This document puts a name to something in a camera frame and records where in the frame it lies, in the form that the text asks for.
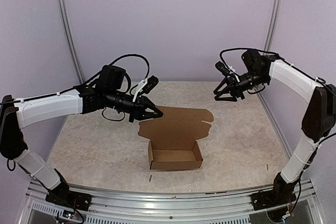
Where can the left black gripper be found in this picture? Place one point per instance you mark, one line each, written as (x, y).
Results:
(139, 109)

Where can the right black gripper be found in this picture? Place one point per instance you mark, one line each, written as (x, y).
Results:
(237, 88)

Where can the brown cardboard box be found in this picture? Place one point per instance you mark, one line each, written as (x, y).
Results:
(173, 138)

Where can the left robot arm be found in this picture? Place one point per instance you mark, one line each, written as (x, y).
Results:
(17, 114)

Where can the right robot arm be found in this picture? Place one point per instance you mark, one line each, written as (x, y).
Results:
(318, 120)

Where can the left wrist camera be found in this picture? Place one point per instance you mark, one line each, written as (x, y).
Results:
(145, 86)

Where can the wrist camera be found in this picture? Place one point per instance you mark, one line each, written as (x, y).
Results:
(226, 70)
(145, 86)

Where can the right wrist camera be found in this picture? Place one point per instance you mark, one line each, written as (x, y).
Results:
(226, 70)

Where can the right aluminium frame post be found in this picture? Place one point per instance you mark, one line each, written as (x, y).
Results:
(272, 24)

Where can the aluminium frame post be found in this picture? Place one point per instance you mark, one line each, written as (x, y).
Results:
(272, 24)
(70, 41)

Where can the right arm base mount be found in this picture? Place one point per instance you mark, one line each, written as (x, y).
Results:
(267, 199)

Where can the front aluminium rail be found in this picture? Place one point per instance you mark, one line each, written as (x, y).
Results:
(115, 206)

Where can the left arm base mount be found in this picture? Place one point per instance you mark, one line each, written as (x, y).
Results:
(73, 199)

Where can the left aluminium frame post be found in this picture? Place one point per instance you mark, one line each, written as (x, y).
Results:
(70, 41)

